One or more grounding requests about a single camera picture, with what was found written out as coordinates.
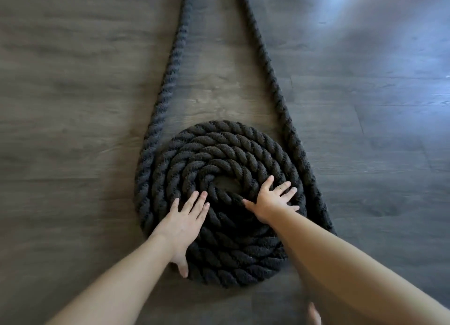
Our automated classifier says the person's left hand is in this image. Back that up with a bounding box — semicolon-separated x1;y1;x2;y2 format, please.
150;191;210;278

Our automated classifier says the person's right hand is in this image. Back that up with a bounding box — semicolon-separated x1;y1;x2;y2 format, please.
242;176;300;224

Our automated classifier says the person's left forearm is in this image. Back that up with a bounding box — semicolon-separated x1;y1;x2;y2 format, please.
45;234;175;325

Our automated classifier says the person's bare foot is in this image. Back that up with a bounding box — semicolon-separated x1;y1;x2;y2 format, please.
306;302;323;325

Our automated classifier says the thick black twisted rope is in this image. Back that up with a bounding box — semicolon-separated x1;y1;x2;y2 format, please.
133;0;311;289
236;0;338;237

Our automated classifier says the person's right forearm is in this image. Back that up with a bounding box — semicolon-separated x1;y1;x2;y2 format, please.
265;208;450;325

